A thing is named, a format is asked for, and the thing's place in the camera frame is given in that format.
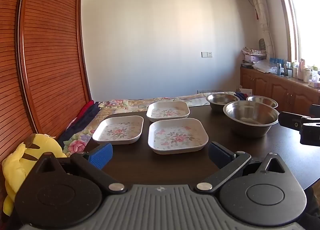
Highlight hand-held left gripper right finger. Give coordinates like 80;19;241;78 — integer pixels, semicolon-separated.
196;142;295;193

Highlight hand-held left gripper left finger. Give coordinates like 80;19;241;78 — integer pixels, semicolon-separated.
29;142;127;194

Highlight floral square plate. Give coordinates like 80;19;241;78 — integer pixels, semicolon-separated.
146;101;190;122
92;115;144;145
147;118;209;155

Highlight shallow small steel bowl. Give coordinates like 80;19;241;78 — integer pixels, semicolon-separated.
246;96;278;109

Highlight large steel bowl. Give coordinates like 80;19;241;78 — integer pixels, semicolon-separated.
223;101;280;138

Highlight deep medium steel bowl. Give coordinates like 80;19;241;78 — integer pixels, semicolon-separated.
206;93;241;114

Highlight wooden cabinet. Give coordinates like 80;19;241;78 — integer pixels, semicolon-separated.
240;66;320;120

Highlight navy garment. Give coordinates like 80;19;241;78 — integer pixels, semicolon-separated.
59;100;100;145

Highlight white bottle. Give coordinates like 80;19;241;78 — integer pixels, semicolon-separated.
292;60;300;79

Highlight pink bottle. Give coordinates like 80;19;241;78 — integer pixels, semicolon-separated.
299;59;308;79

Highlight red garment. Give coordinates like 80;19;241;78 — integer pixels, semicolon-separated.
76;94;94;120

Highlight white paper bag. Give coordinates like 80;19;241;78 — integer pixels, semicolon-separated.
239;85;253;98

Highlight floral blanket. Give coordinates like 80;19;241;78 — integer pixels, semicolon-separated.
62;92;237;154

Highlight clear plastic bags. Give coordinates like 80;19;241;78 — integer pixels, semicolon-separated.
252;60;272;73

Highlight pink box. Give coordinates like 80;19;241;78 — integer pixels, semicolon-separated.
245;55;265;63

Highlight patterned cloth bundle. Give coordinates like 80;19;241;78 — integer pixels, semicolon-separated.
242;47;268;57

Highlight yellow plush toy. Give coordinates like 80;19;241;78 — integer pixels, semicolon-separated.
1;134;68;217

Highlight wooden framed window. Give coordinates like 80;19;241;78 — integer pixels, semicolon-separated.
272;0;320;71

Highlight patterned cream curtain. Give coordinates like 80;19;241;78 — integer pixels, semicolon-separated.
244;0;275;57

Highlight wooden slatted wardrobe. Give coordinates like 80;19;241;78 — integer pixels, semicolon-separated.
0;0;92;195

